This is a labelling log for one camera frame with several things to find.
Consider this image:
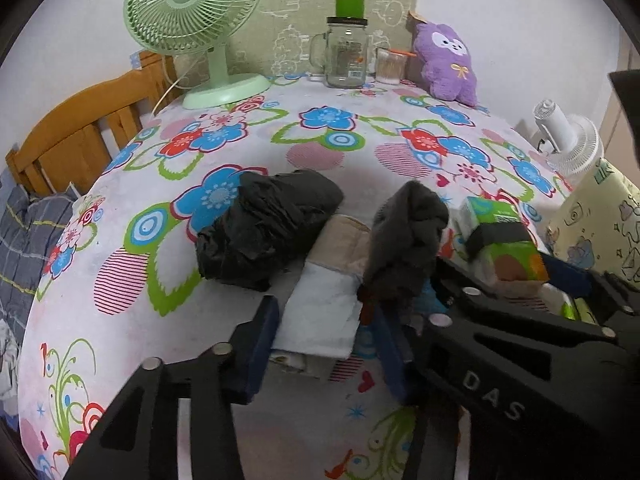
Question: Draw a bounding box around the white standing fan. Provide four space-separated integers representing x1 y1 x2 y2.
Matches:
532 100 606 181

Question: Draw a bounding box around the small cartoon printed box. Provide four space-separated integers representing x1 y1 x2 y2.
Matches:
270 350 333 381

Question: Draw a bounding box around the purple plush bunny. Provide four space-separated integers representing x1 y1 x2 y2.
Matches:
407 10 480 107

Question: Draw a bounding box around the green desk fan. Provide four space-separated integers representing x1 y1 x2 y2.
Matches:
123 0 272 110

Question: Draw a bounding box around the floral tablecloth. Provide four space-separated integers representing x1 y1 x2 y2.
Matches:
17 72 591 480

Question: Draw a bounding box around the black plastic bag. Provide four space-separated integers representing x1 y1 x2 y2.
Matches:
196 169 346 292

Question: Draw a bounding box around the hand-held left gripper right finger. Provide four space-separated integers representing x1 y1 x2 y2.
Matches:
372 305 462 480

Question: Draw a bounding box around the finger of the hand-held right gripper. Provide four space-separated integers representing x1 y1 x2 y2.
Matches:
415 259 640 461
542 254 640 313

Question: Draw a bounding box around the green tissue pack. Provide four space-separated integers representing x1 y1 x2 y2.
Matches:
457 196 551 301

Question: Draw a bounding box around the grey sock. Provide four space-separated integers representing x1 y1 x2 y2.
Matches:
357 180 451 336

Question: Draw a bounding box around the green patterned board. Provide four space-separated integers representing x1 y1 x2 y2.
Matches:
227 0 421 81

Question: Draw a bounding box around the glass jar mug green lid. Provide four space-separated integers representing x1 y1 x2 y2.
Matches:
309 0 371 90

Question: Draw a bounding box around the yellow cartoon storage box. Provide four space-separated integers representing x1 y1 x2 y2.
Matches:
545 157 640 283

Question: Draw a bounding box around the white cloth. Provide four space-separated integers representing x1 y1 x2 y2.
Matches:
272 215 373 361

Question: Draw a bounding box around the grey plaid blanket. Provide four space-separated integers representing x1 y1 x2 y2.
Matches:
0 167 76 356

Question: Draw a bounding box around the cotton swab jar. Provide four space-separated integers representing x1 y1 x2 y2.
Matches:
374 47 416 86

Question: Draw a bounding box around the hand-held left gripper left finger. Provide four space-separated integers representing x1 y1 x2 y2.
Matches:
65 296 280 480

